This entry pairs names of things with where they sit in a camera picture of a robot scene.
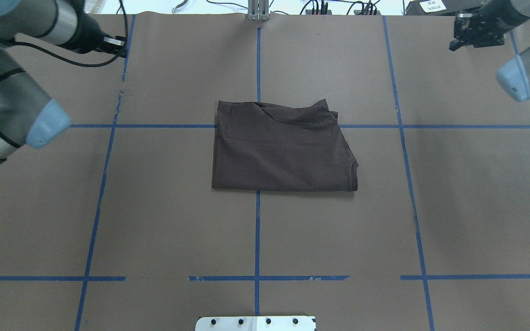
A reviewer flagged aluminium frame post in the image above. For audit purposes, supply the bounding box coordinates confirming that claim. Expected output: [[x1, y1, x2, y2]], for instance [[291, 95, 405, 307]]
[[247, 0, 271, 22]]

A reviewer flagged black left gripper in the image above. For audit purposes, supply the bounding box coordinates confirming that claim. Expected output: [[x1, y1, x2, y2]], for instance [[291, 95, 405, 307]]
[[69, 0, 127, 58]]

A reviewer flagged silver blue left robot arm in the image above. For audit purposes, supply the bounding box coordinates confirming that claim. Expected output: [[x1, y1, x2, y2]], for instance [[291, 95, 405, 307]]
[[0, 0, 128, 165]]

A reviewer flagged brown t-shirt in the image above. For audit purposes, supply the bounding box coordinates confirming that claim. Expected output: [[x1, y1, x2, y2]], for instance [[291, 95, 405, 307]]
[[212, 100, 359, 192]]

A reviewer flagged black box with label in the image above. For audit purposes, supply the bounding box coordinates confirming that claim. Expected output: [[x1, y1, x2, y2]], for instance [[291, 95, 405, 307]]
[[404, 0, 486, 16]]

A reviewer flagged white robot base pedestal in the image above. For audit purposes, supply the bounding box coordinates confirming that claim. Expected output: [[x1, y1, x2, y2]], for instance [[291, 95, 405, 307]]
[[194, 315, 317, 331]]

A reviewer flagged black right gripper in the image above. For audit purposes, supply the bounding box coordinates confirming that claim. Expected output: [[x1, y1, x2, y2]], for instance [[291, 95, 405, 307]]
[[449, 0, 521, 51]]

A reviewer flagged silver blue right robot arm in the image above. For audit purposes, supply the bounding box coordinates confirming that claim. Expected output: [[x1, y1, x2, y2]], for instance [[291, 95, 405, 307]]
[[449, 0, 530, 103]]

